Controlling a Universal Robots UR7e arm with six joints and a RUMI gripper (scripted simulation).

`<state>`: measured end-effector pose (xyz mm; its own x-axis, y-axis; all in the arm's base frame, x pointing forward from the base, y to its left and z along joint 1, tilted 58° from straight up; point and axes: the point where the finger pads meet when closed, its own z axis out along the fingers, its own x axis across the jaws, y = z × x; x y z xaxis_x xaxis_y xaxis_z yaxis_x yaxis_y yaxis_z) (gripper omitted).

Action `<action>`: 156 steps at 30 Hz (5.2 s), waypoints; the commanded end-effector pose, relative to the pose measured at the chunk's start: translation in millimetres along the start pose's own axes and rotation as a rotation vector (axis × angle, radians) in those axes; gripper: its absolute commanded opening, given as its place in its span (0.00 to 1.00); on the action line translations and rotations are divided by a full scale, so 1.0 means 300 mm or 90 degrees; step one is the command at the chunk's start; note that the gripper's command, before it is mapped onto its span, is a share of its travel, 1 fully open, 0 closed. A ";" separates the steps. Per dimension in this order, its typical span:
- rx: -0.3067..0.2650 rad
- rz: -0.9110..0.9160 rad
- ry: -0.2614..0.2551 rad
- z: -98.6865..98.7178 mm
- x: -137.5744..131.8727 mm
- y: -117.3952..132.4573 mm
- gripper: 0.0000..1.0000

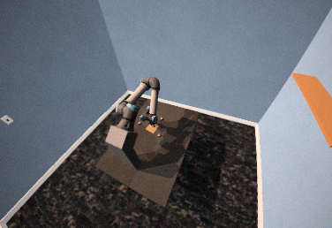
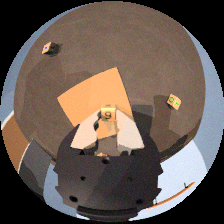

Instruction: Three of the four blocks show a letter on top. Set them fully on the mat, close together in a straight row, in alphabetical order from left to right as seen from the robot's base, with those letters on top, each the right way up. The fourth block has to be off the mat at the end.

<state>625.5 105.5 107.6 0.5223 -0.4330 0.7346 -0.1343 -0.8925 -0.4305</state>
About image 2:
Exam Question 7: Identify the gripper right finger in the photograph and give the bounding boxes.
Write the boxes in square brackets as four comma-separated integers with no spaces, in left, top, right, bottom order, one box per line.
[115,109,164,176]

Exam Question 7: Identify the orange square mat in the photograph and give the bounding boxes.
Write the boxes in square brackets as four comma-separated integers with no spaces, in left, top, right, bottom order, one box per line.
[57,68,134,139]

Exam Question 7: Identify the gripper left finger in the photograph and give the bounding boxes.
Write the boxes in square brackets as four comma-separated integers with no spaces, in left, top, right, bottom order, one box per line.
[53,109,101,173]

